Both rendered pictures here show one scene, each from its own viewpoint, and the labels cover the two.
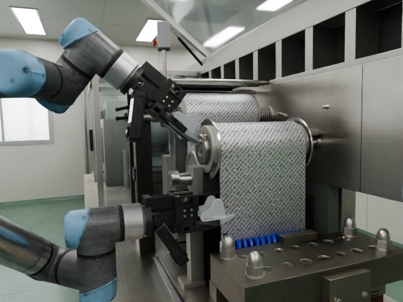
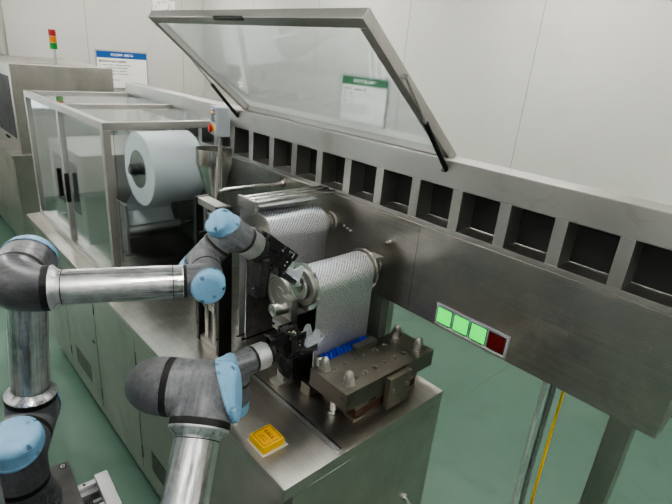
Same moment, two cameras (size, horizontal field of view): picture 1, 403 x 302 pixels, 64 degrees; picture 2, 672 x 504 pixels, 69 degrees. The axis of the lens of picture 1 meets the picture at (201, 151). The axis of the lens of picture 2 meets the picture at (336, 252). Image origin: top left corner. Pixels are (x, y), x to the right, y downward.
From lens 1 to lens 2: 87 cm
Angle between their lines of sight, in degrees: 29
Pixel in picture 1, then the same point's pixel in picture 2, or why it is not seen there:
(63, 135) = not seen: outside the picture
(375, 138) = (422, 279)
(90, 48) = (237, 238)
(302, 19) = (375, 157)
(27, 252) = not seen: hidden behind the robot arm
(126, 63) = (260, 243)
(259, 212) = (339, 329)
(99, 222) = (245, 364)
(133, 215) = (265, 355)
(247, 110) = (320, 227)
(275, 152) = (353, 285)
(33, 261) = not seen: hidden behind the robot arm
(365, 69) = (422, 229)
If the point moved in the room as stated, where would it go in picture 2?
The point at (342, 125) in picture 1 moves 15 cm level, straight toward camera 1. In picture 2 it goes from (400, 260) to (405, 279)
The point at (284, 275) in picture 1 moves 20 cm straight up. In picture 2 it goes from (366, 381) to (373, 321)
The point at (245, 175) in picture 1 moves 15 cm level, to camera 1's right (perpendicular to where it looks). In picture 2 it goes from (333, 307) to (376, 301)
